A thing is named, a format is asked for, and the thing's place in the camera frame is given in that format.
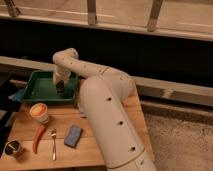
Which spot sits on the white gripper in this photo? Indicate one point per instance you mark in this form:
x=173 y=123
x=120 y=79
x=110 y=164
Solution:
x=61 y=74

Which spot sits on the dark brown eraser block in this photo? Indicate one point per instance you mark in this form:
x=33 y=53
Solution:
x=60 y=87

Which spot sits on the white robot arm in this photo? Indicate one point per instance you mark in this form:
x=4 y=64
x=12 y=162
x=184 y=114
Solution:
x=101 y=96

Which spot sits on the green plastic tray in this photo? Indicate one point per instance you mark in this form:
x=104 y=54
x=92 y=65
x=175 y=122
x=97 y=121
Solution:
x=40 y=88

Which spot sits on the orange paper cup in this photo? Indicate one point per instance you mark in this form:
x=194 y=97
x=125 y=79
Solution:
x=40 y=113

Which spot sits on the blue cloth at table edge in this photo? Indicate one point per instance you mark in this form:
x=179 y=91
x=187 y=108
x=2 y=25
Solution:
x=17 y=97

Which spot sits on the orange toy carrot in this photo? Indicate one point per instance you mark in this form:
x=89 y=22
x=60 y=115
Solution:
x=38 y=134

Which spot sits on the silver fork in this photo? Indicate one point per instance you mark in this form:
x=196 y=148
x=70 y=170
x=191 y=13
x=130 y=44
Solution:
x=53 y=136

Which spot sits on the blue sponge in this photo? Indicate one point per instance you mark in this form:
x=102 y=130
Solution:
x=73 y=136

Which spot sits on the small metal can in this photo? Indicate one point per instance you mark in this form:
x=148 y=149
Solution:
x=13 y=148

